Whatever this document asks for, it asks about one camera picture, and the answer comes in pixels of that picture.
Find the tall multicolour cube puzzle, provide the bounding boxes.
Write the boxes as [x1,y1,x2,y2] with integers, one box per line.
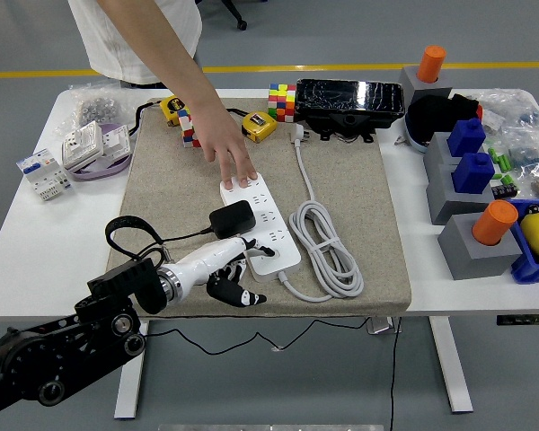
[267,83,297,123]

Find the black table control panel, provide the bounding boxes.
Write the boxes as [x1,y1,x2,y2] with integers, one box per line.
[497,314,539,327]

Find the yellow tape measure black label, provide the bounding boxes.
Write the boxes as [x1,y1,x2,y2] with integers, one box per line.
[132,94,190,136]

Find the black hanging cable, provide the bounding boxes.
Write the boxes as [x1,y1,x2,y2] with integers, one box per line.
[388,316,402,431]

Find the grey-brown mat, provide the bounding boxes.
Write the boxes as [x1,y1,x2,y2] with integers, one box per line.
[102,96,412,318]

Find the yellow tape measure black clip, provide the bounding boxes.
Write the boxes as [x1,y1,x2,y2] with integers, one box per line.
[226,107,278,144]

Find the clear bag of blue parts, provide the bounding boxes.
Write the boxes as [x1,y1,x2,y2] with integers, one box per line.
[502,125,539,180]

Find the white power strip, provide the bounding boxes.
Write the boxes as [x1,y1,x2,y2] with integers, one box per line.
[218,172,303,283]

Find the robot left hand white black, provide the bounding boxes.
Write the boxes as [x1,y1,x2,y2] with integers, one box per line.
[174,236,276,309]

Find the clear bag of small parts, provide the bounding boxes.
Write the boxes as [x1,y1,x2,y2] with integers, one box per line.
[478,88,539,132]

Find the green plastic pieces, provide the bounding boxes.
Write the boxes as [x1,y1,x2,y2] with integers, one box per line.
[487,147,516,185]

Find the small black terminal block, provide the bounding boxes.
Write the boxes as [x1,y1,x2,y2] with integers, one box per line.
[491,181,518,200]

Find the person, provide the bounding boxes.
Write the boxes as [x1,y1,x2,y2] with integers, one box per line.
[66,0,203,89]

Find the white blue circuit breaker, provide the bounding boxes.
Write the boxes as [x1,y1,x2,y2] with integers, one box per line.
[16,147,75,202]

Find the metal bracket under table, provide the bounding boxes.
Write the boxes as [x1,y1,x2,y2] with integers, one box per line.
[367,316,402,336]

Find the grey block with hole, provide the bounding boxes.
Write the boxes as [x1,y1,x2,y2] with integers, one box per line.
[398,65,454,107]
[437,213,524,282]

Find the black cloth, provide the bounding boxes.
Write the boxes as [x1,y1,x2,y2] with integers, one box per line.
[406,92,481,145]

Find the grey-white power strip cable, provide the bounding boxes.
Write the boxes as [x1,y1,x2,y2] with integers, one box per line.
[276,124,365,303]

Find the black plug adapter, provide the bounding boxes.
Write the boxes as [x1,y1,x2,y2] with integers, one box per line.
[208,200,257,241]

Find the grey block base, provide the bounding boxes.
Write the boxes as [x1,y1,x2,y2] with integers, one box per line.
[422,132,489,174]
[425,163,498,225]

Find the white table leg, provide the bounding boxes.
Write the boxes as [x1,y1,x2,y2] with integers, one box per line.
[114,319,150,419]
[429,316,473,414]

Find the orange cylinder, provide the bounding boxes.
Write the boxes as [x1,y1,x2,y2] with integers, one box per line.
[471,199,520,247]
[416,44,447,84]

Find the blue block with knob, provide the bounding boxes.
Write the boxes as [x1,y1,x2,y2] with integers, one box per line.
[451,152,496,195]
[446,117,487,158]

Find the cube puzzle with white face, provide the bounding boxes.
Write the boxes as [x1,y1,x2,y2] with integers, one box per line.
[177,107,203,149]

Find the person's left hand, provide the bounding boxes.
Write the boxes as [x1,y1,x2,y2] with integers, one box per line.
[189,96,259,190]

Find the white wall socket panel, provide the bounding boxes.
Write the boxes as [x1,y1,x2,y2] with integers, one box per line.
[61,119,105,171]

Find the black office chair base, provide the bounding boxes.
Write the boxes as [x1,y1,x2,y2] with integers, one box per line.
[195,0,248,31]

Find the black plug cord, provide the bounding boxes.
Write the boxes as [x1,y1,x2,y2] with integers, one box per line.
[134,226,370,356]

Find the blue plastic bin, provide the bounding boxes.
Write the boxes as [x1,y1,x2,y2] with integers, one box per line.
[507,198,539,285]

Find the white wall switch panel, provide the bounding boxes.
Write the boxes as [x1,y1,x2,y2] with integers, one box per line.
[99,124,131,158]

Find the white blue round case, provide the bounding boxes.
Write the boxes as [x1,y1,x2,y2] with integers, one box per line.
[402,111,432,156]

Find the clear bag of metal nuts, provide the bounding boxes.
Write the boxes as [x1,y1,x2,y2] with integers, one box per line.
[53,80,147,136]

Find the glossy black box device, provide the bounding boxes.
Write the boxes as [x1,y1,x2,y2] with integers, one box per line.
[294,78,406,145]

